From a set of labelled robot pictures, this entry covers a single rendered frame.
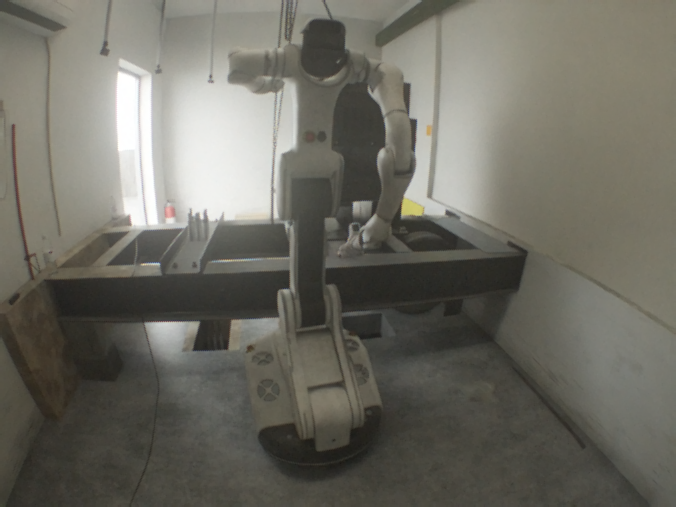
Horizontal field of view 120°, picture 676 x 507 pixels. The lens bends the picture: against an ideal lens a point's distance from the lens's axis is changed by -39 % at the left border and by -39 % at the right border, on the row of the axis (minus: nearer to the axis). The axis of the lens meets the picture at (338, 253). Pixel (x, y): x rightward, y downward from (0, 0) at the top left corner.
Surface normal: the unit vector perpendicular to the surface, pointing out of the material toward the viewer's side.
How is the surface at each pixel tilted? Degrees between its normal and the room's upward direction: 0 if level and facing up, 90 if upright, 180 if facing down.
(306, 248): 95
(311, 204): 92
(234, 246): 90
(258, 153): 90
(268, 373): 39
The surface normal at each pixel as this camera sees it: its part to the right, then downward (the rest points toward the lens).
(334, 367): 0.22, -0.57
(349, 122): 0.43, 0.33
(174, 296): 0.22, 0.36
